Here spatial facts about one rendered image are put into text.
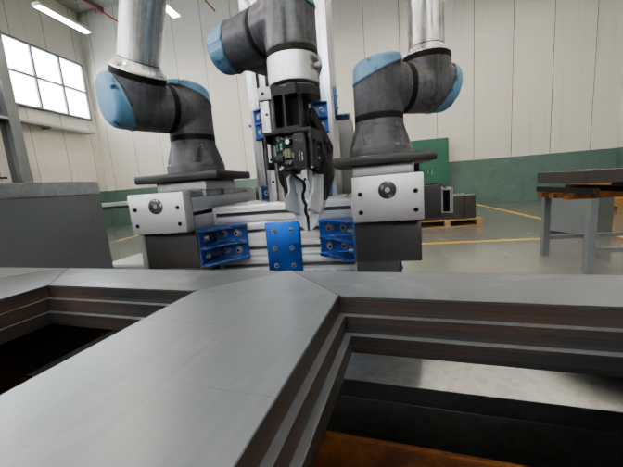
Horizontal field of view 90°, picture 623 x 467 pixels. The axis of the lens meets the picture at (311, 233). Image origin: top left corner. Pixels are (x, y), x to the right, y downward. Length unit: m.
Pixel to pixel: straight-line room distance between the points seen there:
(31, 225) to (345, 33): 10.32
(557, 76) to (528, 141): 1.77
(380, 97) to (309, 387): 0.66
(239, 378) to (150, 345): 0.10
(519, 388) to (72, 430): 0.51
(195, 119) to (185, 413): 0.77
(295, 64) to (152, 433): 0.43
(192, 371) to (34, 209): 0.94
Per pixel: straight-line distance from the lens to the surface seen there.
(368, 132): 0.76
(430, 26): 0.91
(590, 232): 3.68
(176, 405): 0.22
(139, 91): 0.82
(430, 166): 9.60
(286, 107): 0.46
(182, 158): 0.87
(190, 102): 0.90
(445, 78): 0.88
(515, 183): 10.96
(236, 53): 0.57
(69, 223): 1.18
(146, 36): 0.83
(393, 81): 0.80
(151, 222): 0.78
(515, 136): 10.97
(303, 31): 0.50
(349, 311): 0.34
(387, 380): 0.54
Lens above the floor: 0.99
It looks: 9 degrees down
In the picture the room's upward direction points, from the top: 5 degrees counter-clockwise
